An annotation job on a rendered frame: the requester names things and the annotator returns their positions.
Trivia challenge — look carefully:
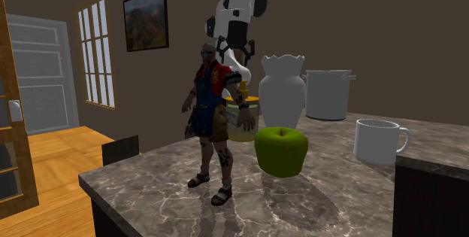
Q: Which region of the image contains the man figure with blue apron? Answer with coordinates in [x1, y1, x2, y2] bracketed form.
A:
[181, 42, 257, 207]

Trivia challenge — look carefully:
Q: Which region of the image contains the window with wooden frame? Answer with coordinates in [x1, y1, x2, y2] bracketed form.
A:
[72, 0, 119, 113]

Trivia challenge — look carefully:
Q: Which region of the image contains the wooden door with glass panes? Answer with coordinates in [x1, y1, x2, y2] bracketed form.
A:
[0, 0, 41, 221]

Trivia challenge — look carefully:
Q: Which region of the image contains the white vase with jagged rim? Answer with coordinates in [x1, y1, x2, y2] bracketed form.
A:
[258, 54, 307, 131]

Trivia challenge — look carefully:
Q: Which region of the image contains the green apple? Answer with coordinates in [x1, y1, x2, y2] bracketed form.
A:
[253, 126, 310, 179]

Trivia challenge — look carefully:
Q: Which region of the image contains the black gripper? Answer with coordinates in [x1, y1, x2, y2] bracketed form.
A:
[215, 20, 256, 68]

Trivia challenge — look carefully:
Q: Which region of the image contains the glass jar with yellow lid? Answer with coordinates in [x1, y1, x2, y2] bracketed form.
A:
[224, 80, 262, 143]

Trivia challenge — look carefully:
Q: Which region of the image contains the black chair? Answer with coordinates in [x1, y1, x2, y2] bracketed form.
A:
[101, 135, 141, 167]

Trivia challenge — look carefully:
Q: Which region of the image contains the grey panelled door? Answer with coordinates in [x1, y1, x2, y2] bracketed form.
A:
[5, 13, 80, 137]

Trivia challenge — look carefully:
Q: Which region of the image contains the white mug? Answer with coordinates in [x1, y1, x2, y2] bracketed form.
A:
[353, 118, 413, 167]

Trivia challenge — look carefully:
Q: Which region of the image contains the black framed landscape wall picture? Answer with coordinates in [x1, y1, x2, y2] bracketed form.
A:
[123, 0, 170, 53]

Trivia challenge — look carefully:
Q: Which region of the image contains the white pot with handles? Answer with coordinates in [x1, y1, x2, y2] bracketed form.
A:
[302, 68, 358, 122]

